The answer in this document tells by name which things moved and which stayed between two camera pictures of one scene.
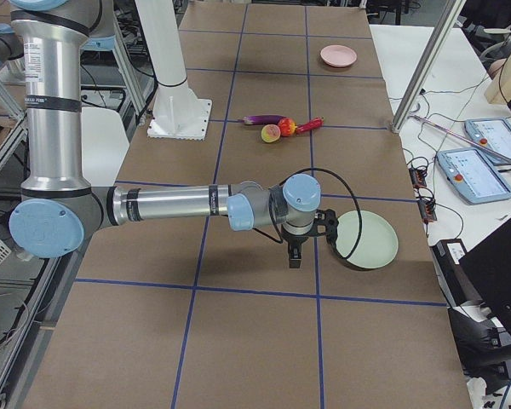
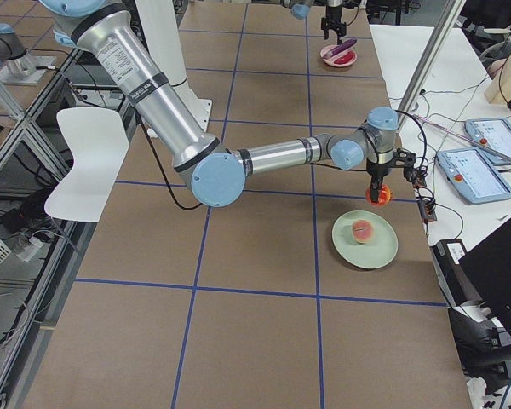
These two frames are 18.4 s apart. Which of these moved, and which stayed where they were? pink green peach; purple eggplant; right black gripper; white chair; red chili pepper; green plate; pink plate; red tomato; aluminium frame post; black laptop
Moved: pink green peach; red tomato; purple eggplant; right black gripper; red chili pepper
Stayed: pink plate; aluminium frame post; black laptop; green plate; white chair
